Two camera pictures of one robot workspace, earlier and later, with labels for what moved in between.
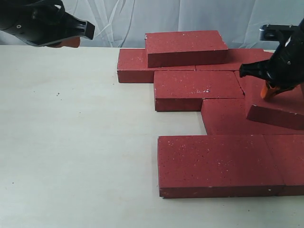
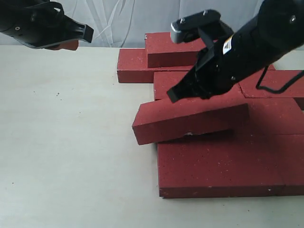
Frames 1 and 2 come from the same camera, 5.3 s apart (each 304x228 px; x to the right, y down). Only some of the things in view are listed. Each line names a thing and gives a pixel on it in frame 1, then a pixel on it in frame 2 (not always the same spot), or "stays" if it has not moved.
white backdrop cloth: x=238 y=22 stays
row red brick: x=228 y=117 to x=275 y=116
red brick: x=185 y=48 stays
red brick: x=285 y=108 to x=159 y=120
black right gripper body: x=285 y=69 to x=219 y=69
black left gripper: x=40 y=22 stays
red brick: x=132 y=67 stays
